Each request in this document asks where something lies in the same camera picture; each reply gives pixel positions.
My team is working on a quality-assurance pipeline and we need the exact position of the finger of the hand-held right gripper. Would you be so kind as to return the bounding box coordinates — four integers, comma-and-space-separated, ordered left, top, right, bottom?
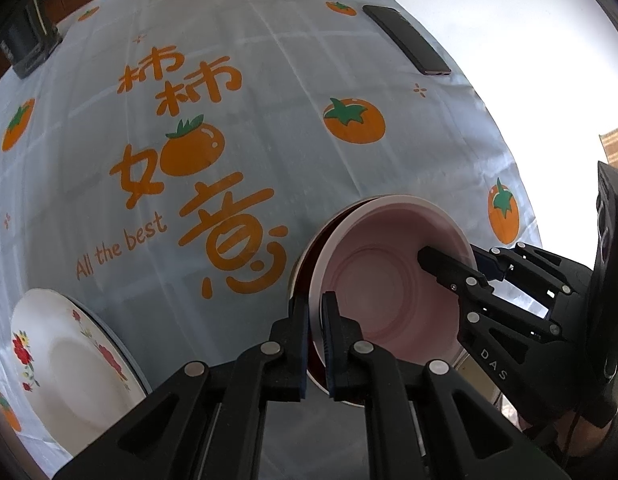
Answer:
417, 246, 564, 346
471, 241, 592, 318

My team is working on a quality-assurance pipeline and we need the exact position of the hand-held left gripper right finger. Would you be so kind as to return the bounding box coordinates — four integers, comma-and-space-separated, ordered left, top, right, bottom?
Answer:
321, 291, 570, 480

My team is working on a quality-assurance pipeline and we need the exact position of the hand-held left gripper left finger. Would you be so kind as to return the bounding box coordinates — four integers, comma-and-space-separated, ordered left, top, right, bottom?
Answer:
54, 294, 310, 480

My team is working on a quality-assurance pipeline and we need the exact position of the dark red bowl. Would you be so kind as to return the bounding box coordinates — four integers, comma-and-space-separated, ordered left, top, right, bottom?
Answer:
291, 199, 371, 408

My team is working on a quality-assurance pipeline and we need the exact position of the pink plastic bowl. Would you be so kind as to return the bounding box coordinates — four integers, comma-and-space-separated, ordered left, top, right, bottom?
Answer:
309, 195, 477, 367

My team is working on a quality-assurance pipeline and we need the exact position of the large pink floral plate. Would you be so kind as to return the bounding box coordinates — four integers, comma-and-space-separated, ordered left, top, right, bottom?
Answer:
64, 295, 152, 396

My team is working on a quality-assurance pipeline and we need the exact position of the white plate with red flowers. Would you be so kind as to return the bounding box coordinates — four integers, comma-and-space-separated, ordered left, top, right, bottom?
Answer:
10, 287, 146, 453

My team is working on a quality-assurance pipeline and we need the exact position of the person's right forearm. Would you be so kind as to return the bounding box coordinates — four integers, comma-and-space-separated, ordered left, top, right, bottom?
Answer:
519, 409, 618, 480

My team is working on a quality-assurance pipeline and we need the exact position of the brick building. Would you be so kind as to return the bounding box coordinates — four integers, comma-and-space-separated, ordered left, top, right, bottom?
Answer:
599, 122, 618, 173

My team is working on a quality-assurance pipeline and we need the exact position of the black smartphone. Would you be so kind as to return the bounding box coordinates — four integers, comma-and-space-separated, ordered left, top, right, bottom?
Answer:
361, 4, 452, 78

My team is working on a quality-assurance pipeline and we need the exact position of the persimmon printed tablecloth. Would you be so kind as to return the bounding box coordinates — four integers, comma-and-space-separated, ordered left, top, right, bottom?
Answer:
0, 0, 542, 466

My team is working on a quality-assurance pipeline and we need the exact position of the black box device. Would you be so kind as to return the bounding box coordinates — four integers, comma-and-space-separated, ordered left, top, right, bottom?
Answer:
0, 0, 64, 80

